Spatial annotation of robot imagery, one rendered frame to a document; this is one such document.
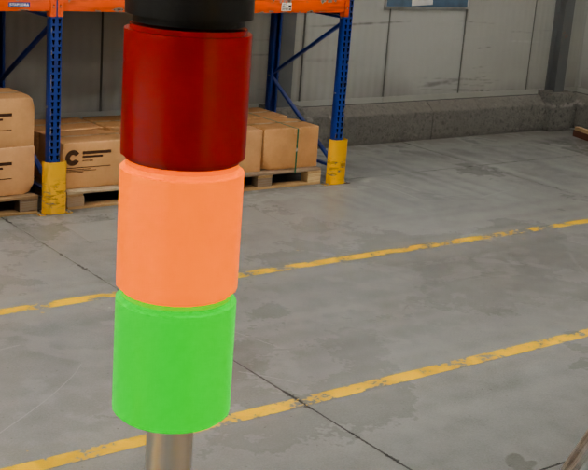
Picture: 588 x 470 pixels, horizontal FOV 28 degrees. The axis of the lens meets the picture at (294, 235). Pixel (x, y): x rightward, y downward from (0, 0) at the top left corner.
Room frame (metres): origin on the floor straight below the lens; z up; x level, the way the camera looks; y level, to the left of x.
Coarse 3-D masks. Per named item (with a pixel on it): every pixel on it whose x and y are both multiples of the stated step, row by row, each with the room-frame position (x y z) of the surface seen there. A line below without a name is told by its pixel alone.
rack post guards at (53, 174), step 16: (336, 144) 10.01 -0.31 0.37; (64, 160) 8.48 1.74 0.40; (336, 160) 10.02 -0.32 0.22; (48, 176) 8.36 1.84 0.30; (64, 176) 8.43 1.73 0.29; (336, 176) 10.03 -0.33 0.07; (48, 192) 8.36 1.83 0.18; (64, 192) 8.44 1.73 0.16; (48, 208) 8.36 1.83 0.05; (64, 208) 8.45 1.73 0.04
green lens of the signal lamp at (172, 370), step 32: (128, 320) 0.44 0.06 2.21; (160, 320) 0.43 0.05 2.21; (192, 320) 0.44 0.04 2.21; (224, 320) 0.45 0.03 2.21; (128, 352) 0.44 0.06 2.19; (160, 352) 0.43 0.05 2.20; (192, 352) 0.44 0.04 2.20; (224, 352) 0.45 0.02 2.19; (128, 384) 0.44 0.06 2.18; (160, 384) 0.43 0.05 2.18; (192, 384) 0.44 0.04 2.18; (224, 384) 0.45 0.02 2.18; (128, 416) 0.44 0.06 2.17; (160, 416) 0.43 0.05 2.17; (192, 416) 0.44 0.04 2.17; (224, 416) 0.45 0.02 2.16
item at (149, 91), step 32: (128, 32) 0.45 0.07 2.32; (160, 32) 0.44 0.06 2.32; (192, 32) 0.44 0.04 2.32; (224, 32) 0.44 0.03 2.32; (128, 64) 0.44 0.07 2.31; (160, 64) 0.43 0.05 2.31; (192, 64) 0.43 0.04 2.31; (224, 64) 0.44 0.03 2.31; (128, 96) 0.44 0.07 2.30; (160, 96) 0.43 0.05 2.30; (192, 96) 0.43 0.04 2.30; (224, 96) 0.44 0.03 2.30; (128, 128) 0.44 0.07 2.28; (160, 128) 0.43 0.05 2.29; (192, 128) 0.43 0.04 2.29; (224, 128) 0.44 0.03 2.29; (160, 160) 0.43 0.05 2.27; (192, 160) 0.43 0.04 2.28; (224, 160) 0.44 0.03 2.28
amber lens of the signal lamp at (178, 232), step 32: (128, 160) 0.46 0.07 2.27; (128, 192) 0.44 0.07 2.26; (160, 192) 0.43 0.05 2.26; (192, 192) 0.43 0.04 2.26; (224, 192) 0.44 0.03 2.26; (128, 224) 0.44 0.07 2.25; (160, 224) 0.43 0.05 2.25; (192, 224) 0.43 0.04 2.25; (224, 224) 0.44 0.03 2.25; (128, 256) 0.44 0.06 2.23; (160, 256) 0.43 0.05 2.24; (192, 256) 0.43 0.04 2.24; (224, 256) 0.44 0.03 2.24; (128, 288) 0.44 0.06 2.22; (160, 288) 0.43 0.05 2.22; (192, 288) 0.43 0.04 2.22; (224, 288) 0.44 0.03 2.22
